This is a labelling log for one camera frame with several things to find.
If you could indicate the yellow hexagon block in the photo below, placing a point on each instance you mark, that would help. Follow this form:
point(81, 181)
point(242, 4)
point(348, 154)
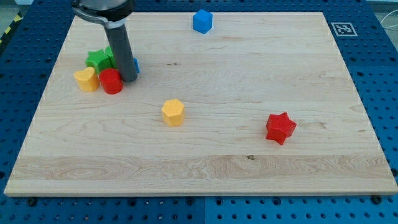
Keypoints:
point(173, 112)

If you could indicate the yellow heart block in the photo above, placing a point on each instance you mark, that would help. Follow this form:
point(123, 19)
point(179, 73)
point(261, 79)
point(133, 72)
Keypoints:
point(87, 79)

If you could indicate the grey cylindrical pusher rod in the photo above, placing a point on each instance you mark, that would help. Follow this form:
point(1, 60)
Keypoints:
point(120, 46)

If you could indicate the fiducial marker tag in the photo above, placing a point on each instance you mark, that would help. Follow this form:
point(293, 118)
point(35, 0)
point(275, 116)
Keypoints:
point(344, 29)

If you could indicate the red star block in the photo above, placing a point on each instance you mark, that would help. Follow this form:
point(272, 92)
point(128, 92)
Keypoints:
point(279, 127)

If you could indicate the red cylinder block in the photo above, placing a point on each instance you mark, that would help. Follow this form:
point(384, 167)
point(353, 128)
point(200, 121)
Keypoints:
point(111, 81)

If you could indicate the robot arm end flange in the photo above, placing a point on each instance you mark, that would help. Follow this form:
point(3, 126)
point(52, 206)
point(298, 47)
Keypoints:
point(108, 13)

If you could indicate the blue triangle block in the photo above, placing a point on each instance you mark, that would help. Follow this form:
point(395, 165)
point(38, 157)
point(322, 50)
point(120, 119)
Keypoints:
point(136, 62)

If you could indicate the green block behind rod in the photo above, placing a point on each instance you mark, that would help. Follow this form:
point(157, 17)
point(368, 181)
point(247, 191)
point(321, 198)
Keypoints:
point(109, 53)

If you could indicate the green star block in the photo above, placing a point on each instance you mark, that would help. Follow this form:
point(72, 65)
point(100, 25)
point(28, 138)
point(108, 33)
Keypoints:
point(98, 60)

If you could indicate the blue cube block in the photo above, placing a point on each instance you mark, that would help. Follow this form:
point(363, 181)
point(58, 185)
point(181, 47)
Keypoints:
point(202, 21)

